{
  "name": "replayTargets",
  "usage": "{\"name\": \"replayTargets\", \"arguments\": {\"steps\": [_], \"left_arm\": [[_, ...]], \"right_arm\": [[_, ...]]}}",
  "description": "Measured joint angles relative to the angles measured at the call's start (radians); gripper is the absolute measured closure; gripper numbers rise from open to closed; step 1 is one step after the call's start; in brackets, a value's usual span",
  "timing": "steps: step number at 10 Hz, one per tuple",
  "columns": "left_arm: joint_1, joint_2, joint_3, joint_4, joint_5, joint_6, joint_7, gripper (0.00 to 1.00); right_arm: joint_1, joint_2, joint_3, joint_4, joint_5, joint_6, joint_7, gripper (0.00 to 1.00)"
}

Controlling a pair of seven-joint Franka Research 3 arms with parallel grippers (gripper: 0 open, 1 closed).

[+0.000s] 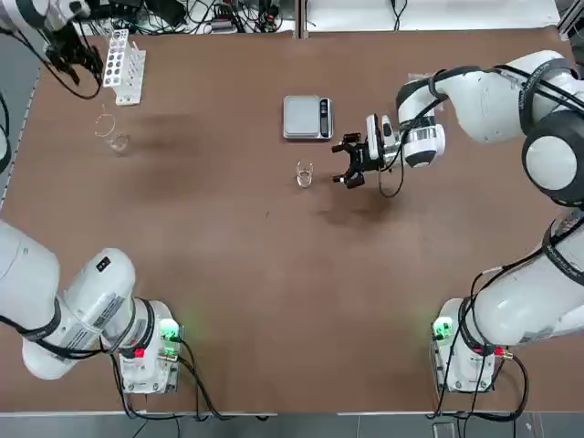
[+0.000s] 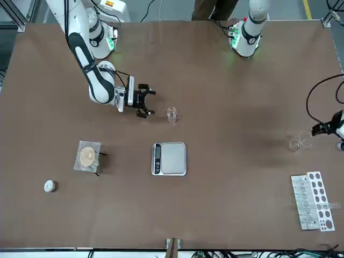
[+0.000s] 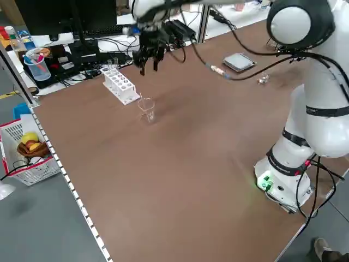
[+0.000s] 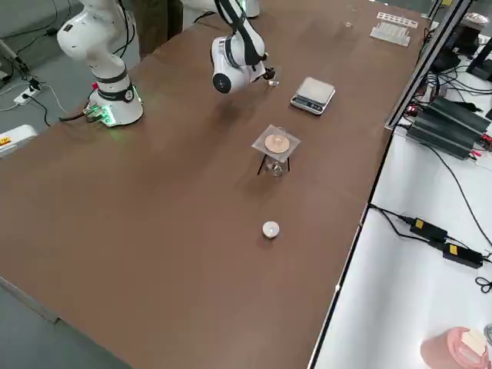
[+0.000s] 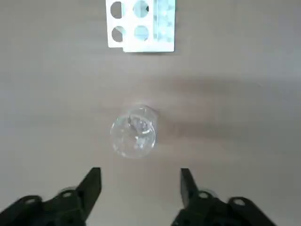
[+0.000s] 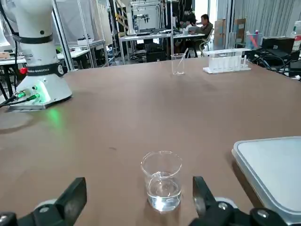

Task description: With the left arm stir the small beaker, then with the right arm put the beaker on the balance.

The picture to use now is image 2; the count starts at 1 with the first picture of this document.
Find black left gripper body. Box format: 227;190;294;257
329;109;344;134

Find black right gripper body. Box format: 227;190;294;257
133;90;147;110

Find large glass beaker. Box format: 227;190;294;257
289;130;314;153

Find silver digital balance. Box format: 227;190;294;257
151;141;188;177

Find white test tube rack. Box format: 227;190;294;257
290;171;336;232

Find glass test tube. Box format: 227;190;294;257
317;202;342;210

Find white box with yellow label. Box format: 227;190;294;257
98;0;132;23

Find black cable with silver sleeve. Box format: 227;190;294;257
306;74;344;127

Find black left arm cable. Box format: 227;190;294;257
209;17;234;38

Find aluminium corner frame post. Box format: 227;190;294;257
321;10;344;29
0;0;35;32

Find black tangled cables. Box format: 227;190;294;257
185;249;344;258

